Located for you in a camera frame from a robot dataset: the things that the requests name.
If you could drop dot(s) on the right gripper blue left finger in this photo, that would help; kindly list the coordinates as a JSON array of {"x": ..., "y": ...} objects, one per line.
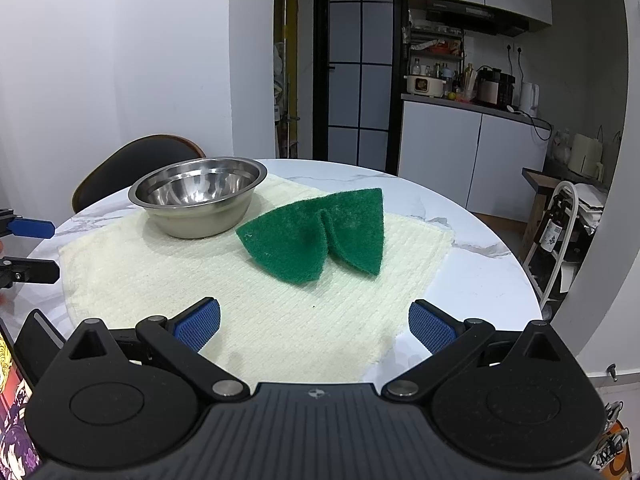
[{"x": 176, "y": 343}]

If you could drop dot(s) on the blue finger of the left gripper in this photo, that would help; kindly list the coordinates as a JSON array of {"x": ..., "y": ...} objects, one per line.
[
  {"x": 11, "y": 224},
  {"x": 27, "y": 270}
]

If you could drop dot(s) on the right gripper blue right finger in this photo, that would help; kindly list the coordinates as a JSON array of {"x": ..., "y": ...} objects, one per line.
[{"x": 452, "y": 343}]

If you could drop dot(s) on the stainless steel bowl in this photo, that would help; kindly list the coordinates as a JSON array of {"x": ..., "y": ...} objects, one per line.
[{"x": 200, "y": 197}]

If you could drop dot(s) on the green scouring pad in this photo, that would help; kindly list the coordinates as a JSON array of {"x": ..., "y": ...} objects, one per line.
[{"x": 292, "y": 242}]

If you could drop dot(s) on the white lower kitchen cabinet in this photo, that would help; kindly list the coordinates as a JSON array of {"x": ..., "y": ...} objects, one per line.
[{"x": 472, "y": 157}]

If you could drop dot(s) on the cream woven table mat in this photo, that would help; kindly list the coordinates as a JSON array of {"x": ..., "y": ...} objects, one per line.
[{"x": 331, "y": 330}]

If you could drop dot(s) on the black chair with wood rim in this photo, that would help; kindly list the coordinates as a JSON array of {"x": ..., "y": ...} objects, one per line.
[{"x": 130, "y": 163}]

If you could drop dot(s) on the dark wine bottle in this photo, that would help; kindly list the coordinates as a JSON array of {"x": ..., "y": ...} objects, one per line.
[{"x": 551, "y": 227}]

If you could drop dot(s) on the white metal trolley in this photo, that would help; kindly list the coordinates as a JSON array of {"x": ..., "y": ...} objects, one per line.
[{"x": 552, "y": 274}]

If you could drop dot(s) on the colourful phone screen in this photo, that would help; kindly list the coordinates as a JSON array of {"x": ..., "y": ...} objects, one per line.
[{"x": 19, "y": 457}]

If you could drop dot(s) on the white rice cooker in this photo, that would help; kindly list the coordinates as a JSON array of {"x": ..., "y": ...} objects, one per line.
[{"x": 425, "y": 86}]

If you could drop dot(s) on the black coffee maker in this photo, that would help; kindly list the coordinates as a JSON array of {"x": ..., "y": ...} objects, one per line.
[{"x": 494, "y": 88}]

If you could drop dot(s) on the white electric kettle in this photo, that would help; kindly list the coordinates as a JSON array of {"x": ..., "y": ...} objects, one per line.
[{"x": 529, "y": 98}]

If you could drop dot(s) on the black metal spice rack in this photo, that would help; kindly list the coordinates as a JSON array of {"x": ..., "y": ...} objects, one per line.
[{"x": 437, "y": 51}]

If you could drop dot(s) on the black range hood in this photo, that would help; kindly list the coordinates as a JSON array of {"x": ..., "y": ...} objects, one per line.
[{"x": 468, "y": 16}]

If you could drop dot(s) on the black framed glass door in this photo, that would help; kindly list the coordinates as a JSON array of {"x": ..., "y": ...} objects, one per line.
[{"x": 356, "y": 113}]

